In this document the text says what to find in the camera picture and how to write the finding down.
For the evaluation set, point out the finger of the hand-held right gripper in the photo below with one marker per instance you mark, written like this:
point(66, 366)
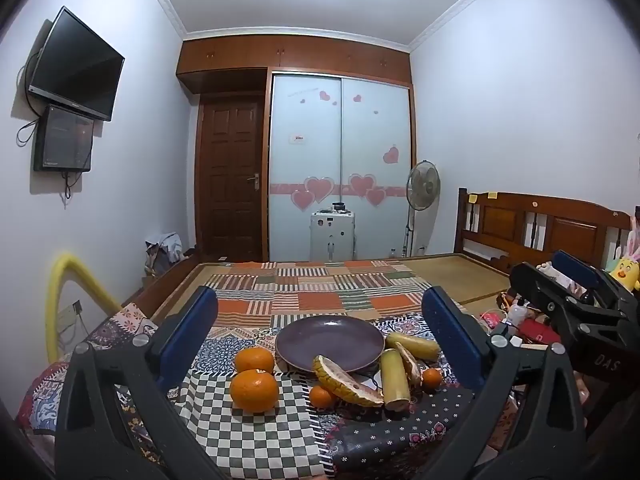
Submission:
point(550, 300)
point(575, 266)

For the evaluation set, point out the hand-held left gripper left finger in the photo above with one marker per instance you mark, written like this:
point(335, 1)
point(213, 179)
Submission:
point(192, 330)

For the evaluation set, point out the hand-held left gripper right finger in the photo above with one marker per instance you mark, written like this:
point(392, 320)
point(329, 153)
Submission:
point(445, 330)

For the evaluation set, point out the small pomelo piece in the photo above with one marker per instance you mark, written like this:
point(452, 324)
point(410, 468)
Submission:
point(409, 362)

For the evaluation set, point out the small orange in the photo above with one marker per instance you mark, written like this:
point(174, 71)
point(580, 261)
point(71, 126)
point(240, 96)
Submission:
point(321, 396)
point(432, 379)

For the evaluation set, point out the large orange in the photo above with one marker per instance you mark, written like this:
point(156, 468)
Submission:
point(255, 360)
point(254, 391)

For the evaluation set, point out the pomelo wedge with peel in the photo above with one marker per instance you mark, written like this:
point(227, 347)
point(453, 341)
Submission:
point(345, 385)

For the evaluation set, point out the purple round plate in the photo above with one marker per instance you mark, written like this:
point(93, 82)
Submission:
point(330, 342)

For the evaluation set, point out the person's right hand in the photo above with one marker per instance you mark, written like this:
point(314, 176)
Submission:
point(581, 389)

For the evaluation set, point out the red flat packet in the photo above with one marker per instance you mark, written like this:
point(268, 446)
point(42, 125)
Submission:
point(540, 332)

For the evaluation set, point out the small white bottle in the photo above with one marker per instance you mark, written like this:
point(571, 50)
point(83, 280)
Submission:
point(516, 315)

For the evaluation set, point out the blue floral patchwork quilt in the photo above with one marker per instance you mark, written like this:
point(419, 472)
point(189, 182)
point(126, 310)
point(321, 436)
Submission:
point(235, 337)

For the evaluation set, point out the yellow plush toy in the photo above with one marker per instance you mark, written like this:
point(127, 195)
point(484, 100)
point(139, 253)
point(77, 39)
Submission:
point(627, 272)

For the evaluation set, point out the straw bed mat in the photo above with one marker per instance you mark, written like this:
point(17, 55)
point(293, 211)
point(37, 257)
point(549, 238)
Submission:
point(450, 275)

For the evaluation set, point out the wooden bed headboard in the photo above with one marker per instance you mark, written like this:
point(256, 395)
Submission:
point(505, 225)

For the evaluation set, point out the dark patterned cloth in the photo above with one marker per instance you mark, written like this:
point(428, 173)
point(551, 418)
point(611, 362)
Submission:
point(400, 435)

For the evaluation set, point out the green checked cloth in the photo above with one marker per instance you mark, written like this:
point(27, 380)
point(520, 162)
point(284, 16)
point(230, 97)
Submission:
point(260, 440)

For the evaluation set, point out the yellow foam tube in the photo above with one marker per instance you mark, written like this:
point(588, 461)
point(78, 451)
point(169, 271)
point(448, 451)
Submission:
point(75, 272)

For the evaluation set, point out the orange striped patchwork blanket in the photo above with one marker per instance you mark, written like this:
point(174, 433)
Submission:
point(320, 290)

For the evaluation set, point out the white appliance by wardrobe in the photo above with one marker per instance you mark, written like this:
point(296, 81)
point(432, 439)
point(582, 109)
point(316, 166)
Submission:
point(331, 235)

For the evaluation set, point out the standing fan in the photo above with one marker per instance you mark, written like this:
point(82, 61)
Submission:
point(423, 182)

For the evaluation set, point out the brown wooden door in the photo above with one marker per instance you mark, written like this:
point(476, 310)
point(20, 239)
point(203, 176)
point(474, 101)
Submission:
point(230, 180)

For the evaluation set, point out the wardrobe with heart stickers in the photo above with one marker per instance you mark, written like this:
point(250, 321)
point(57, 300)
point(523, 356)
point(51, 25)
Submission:
point(340, 150)

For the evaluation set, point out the wooden bed frame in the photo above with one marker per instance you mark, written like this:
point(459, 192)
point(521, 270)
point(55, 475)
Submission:
point(165, 287)

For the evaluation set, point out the wall socket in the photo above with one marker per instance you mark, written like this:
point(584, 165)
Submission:
point(71, 314)

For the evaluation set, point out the small black wall monitor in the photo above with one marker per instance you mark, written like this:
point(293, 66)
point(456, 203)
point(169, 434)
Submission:
point(64, 137)

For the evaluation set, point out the black wall television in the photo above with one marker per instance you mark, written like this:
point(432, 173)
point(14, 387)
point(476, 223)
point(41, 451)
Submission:
point(75, 67)

